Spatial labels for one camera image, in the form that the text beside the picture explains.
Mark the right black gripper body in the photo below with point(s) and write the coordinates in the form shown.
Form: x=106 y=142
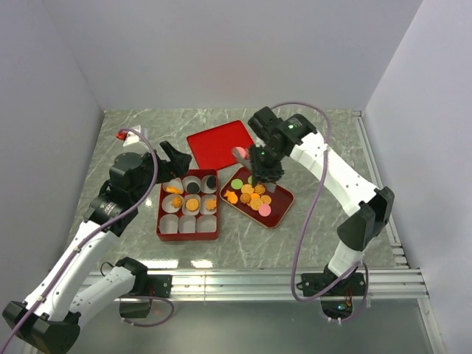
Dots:
x=268 y=164

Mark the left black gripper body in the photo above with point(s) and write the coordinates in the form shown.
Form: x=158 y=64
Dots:
x=164 y=172

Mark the orange fish cookie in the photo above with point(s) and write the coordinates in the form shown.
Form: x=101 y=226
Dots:
x=231 y=197
x=174 y=190

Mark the black sandwich cookie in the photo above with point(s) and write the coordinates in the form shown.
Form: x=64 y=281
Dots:
x=193 y=187
x=211 y=182

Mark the red box lid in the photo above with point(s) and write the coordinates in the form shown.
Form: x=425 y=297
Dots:
x=212 y=148

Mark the orange swirl cookie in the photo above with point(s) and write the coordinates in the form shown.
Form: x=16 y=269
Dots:
x=177 y=202
x=245 y=198

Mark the red cookie box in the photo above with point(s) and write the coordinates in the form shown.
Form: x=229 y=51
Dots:
x=180 y=225

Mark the orange sandwich cookie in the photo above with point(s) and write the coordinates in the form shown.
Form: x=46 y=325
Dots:
x=255 y=203
x=192 y=204

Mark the pink round cookie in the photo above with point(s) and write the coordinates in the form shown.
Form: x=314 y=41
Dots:
x=264 y=210

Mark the orange flower cookie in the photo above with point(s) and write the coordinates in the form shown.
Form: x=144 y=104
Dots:
x=211 y=204

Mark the metal tongs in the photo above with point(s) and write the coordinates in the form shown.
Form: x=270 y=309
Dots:
x=271 y=187

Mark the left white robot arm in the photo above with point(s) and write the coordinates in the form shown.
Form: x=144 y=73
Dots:
x=51 y=317

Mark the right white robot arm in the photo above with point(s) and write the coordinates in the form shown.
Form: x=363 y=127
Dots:
x=368 y=207

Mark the green round cookie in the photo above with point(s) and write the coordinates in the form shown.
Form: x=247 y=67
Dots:
x=236 y=184

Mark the plain round orange cookie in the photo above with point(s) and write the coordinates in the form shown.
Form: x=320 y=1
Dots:
x=266 y=199

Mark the dark red gold-rimmed tray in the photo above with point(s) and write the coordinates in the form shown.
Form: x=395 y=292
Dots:
x=281 y=199

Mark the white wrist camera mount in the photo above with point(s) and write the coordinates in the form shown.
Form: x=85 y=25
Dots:
x=132 y=141

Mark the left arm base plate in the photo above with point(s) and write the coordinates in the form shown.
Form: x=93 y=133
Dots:
x=152 y=285

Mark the aluminium rail frame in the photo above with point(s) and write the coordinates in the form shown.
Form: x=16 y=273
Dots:
x=274 y=284

